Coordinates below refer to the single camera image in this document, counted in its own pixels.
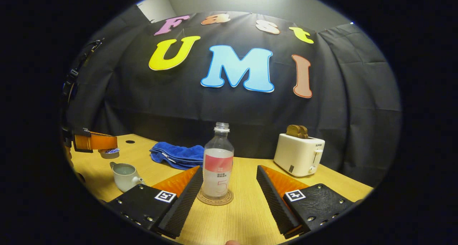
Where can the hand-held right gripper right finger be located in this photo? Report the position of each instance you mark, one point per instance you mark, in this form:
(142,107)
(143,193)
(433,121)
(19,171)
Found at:
(273,203)

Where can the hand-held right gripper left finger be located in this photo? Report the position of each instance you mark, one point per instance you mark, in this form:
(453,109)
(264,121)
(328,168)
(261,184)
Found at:
(184,205)

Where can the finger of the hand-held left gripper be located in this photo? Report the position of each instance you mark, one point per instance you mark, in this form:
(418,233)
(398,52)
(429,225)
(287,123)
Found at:
(102,142)

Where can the round cork coaster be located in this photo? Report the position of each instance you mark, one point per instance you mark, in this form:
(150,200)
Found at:
(214,201)

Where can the white ceramic teacup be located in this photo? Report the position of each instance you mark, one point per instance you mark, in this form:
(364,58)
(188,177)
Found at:
(125,178)

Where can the clear water bottle red label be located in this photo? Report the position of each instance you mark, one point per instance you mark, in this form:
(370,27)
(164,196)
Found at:
(217,166)

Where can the blue folded towel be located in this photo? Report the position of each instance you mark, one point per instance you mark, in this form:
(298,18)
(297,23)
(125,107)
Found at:
(179,155)

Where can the white toaster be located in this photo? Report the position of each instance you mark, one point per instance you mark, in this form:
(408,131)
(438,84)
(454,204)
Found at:
(297,155)

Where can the brown bread slice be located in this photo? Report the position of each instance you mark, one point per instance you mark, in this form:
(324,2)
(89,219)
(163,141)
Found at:
(297,131)

